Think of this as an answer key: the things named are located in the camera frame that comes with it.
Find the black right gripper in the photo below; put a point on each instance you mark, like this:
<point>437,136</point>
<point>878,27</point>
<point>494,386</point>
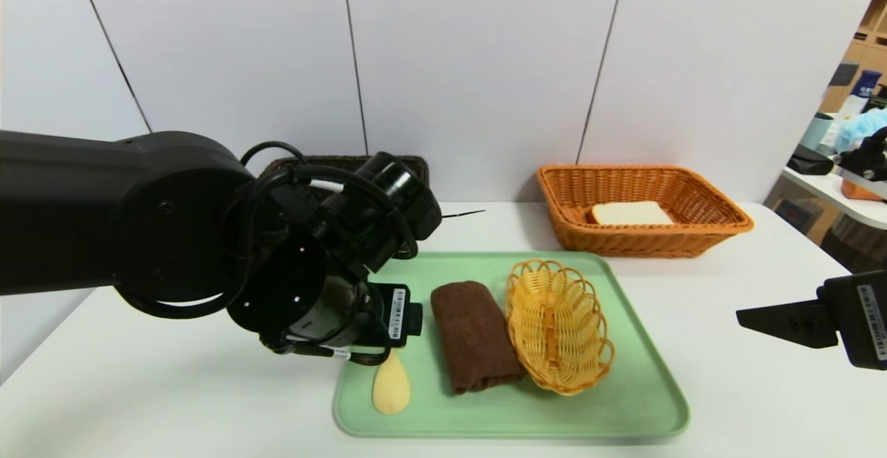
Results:
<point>862,318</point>

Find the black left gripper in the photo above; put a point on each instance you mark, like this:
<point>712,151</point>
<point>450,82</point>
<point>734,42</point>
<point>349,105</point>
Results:
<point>400,313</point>

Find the brown towel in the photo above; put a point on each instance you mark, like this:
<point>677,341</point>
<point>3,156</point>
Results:
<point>475,337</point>

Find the slice of white bread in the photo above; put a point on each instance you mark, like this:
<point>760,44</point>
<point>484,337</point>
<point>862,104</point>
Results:
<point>630,213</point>

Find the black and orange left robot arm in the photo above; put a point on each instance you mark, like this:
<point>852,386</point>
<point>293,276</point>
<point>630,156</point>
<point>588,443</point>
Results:
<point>104,215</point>

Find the orange bowl with toy food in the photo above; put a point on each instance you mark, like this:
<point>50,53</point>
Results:
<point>856,193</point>

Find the small yellow oval wicker basket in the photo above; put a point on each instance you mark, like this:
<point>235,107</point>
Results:
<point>558,326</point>

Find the dark brown wicker basket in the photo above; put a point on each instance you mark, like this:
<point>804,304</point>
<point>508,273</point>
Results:
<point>332,162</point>

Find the orange wicker basket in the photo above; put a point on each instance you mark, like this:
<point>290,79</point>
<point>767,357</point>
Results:
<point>624,240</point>

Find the thin black zip tie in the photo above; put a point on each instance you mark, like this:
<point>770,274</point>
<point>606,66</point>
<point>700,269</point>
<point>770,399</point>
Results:
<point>461,215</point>

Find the white side table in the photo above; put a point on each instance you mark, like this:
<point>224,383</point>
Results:
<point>859,214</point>

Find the light green plastic tray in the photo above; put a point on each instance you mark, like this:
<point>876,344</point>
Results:
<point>485,409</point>

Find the black pouch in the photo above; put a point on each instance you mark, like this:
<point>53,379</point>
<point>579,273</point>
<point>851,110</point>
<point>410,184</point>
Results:
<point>809,161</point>

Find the teal cup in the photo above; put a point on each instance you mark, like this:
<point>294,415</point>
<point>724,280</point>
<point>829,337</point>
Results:
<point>812,132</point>

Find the light blue bath pouf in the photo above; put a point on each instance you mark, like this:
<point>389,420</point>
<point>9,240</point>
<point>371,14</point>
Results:
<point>859,129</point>

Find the blue and white bottle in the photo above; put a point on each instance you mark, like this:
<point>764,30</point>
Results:
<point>859,94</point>

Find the wooden shelf unit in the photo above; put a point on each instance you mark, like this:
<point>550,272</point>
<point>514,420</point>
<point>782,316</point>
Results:
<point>870,49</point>

